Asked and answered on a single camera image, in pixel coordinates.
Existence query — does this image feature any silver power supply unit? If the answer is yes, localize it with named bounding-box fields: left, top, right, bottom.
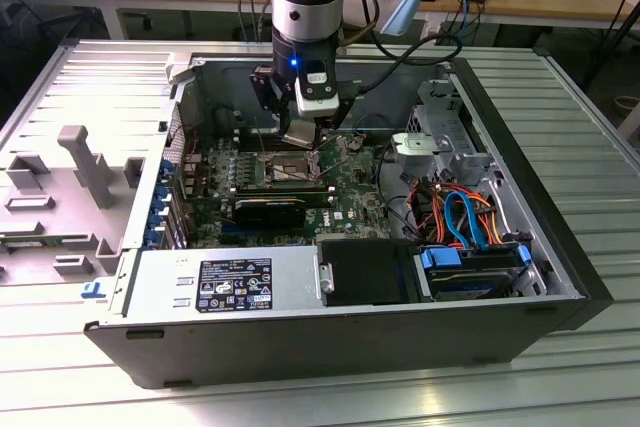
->
left=119, top=245, right=321, bottom=318

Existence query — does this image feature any black PC case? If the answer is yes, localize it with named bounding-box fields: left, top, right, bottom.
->
left=82, top=49, right=615, bottom=391

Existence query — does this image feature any black power supply label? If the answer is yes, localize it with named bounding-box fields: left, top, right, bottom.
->
left=198, top=259, right=274, bottom=312

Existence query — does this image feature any silver CPU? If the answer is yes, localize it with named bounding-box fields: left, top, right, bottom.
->
left=279, top=119, right=318, bottom=150

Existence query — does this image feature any blue wire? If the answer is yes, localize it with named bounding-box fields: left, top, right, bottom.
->
left=442, top=189, right=496, bottom=253

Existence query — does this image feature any CPU socket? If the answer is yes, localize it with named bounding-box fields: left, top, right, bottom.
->
left=262, top=146, right=324, bottom=184

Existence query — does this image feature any green motherboard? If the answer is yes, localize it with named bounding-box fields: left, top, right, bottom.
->
left=182, top=131, right=416, bottom=251

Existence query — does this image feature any grey parts rack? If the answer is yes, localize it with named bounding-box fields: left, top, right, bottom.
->
left=0, top=124, right=146, bottom=288

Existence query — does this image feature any black wire loop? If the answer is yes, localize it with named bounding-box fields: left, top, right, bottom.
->
left=375, top=144, right=419, bottom=241

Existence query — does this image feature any black bay cover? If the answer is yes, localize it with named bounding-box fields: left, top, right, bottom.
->
left=318, top=238, right=419, bottom=307

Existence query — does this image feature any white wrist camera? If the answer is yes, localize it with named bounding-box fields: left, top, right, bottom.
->
left=294, top=60, right=341, bottom=118

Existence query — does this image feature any black camera cable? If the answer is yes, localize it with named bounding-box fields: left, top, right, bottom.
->
left=349, top=31, right=466, bottom=98

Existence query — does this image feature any black graphics card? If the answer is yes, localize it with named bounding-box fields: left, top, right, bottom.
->
left=232, top=195, right=307, bottom=229

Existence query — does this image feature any metal socket cover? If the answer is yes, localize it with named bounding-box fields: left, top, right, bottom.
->
left=313, top=134, right=352, bottom=171

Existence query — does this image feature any hard disk in blue carrier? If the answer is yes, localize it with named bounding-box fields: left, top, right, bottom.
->
left=413, top=244, right=531, bottom=301

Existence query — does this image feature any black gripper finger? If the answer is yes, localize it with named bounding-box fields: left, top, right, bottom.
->
left=249, top=65, right=297, bottom=137
left=319, top=95, right=357, bottom=132

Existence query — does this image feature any silver metal bracket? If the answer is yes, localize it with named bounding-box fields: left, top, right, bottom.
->
left=388, top=130, right=444, bottom=179

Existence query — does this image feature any orange wire bundle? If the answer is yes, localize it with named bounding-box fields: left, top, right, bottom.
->
left=407, top=180, right=506, bottom=248

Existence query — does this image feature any green RAM stick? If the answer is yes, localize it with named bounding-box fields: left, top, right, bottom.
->
left=0, top=238, right=49, bottom=252

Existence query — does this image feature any silver drive cage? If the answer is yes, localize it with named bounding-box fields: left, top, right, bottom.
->
left=405, top=77, right=496, bottom=183

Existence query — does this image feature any black RAM slot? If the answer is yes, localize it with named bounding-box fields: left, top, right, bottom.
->
left=232, top=131, right=328, bottom=139
left=233, top=184, right=335, bottom=192
left=232, top=135, right=329, bottom=144
left=234, top=192, right=337, bottom=201
left=233, top=140, right=330, bottom=149
left=233, top=188, right=336, bottom=196
left=232, top=126, right=327, bottom=135

